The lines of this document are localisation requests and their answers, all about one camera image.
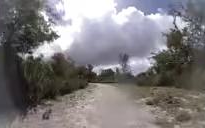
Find row of green bushes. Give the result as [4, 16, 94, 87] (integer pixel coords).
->
[19, 52, 91, 108]

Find distant trees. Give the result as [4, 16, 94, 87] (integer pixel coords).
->
[84, 53, 138, 84]

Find pale stony dirt path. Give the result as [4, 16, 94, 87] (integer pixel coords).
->
[9, 82, 168, 128]

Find tall green tree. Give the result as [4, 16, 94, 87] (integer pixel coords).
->
[0, 0, 69, 111]

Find dry grass verge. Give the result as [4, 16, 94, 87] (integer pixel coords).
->
[123, 83, 205, 128]

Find green bushes and trees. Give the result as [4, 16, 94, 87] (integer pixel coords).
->
[136, 6, 205, 91]

